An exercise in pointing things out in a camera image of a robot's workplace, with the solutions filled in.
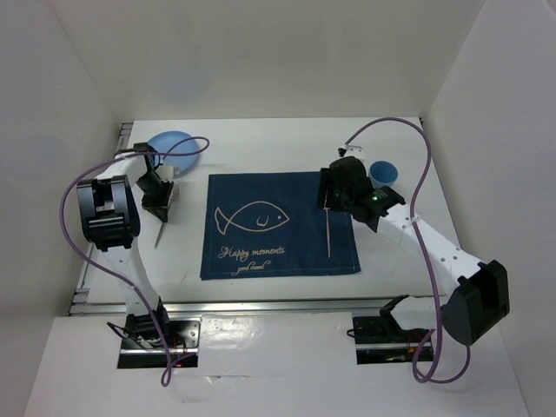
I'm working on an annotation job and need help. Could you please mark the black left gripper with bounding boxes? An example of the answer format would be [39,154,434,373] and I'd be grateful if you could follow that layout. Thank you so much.
[136,172,174,222]

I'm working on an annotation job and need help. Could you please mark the gold metal spoon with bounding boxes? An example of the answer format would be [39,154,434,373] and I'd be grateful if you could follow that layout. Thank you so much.
[324,208,331,259]

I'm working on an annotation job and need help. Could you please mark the gold metal fork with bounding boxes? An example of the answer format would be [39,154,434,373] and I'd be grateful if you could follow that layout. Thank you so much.
[154,222,167,248]

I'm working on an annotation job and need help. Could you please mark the light blue plastic plate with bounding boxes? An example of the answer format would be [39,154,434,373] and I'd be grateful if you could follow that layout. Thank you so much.
[148,130,203,176]

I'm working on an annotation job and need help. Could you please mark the light blue plastic cup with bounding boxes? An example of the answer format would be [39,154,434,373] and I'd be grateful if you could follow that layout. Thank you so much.
[368,161,399,189]

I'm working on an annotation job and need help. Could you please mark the dark blue fish placemat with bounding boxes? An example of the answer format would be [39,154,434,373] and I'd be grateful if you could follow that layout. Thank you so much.
[200,171,361,281]

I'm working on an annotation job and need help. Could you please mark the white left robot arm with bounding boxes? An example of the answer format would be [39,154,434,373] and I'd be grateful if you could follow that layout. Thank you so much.
[76,142,176,348]

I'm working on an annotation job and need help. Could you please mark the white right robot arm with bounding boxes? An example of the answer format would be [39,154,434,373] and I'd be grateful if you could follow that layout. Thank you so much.
[317,156,510,347]

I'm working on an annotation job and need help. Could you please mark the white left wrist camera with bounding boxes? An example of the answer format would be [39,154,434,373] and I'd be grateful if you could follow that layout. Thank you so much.
[156,165,180,182]

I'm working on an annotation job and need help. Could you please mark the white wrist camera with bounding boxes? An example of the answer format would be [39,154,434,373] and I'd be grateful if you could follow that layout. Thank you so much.
[338,144,365,161]
[156,165,180,182]

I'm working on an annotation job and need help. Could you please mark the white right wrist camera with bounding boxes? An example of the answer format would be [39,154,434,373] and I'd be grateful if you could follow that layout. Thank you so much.
[338,144,365,161]

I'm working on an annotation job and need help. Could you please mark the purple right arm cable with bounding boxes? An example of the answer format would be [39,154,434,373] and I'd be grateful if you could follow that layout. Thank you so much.
[345,116,445,384]

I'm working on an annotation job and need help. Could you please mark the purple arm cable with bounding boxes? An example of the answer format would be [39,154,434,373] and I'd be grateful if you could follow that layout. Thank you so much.
[59,136,210,387]
[345,116,445,384]

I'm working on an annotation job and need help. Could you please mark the aluminium frame rail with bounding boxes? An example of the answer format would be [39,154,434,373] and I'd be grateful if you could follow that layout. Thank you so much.
[69,122,429,316]

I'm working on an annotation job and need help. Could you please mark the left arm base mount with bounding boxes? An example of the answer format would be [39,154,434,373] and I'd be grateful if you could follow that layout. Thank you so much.
[107,318,202,369]

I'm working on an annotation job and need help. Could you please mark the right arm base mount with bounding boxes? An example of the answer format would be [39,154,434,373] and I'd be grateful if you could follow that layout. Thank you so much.
[346,316,427,365]

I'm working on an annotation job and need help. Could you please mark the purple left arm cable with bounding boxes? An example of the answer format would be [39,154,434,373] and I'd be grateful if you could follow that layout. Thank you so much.
[59,136,210,387]

